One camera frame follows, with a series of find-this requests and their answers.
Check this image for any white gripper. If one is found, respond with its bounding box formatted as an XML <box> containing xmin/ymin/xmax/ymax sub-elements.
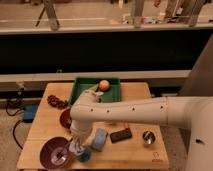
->
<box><xmin>70</xmin><ymin>120</ymin><xmax>92</xmax><ymax>143</ymax></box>

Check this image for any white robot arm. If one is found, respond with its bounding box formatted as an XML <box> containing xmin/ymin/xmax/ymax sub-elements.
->
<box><xmin>70</xmin><ymin>89</ymin><xmax>213</xmax><ymax>171</ymax></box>

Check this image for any small metal cup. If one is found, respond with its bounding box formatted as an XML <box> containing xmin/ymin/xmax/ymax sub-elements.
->
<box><xmin>142</xmin><ymin>131</ymin><xmax>156</xmax><ymax>145</ymax></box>

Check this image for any dark red small bowl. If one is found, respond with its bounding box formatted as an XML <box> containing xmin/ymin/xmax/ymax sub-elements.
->
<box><xmin>59</xmin><ymin>109</ymin><xmax>72</xmax><ymax>129</ymax></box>

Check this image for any black rectangular remote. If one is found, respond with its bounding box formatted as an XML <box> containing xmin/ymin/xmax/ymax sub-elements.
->
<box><xmin>110</xmin><ymin>128</ymin><xmax>132</xmax><ymax>143</ymax></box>

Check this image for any green plastic tray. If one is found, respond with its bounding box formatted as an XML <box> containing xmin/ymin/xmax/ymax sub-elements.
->
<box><xmin>69</xmin><ymin>77</ymin><xmax>121</xmax><ymax>105</ymax></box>

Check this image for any orange ball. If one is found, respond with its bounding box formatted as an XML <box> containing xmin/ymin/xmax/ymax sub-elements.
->
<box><xmin>99</xmin><ymin>80</ymin><xmax>110</xmax><ymax>91</ymax></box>

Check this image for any blue box on floor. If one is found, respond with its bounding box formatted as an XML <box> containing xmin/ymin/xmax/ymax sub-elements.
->
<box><xmin>23</xmin><ymin>105</ymin><xmax>38</xmax><ymax>123</ymax></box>

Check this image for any brown bead chain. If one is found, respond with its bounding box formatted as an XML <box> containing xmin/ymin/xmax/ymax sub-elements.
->
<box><xmin>46</xmin><ymin>94</ymin><xmax>69</xmax><ymax>110</ymax></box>

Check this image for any black floor cable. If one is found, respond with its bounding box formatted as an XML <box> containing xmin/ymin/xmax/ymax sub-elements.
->
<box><xmin>4</xmin><ymin>96</ymin><xmax>26</xmax><ymax>150</ymax></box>

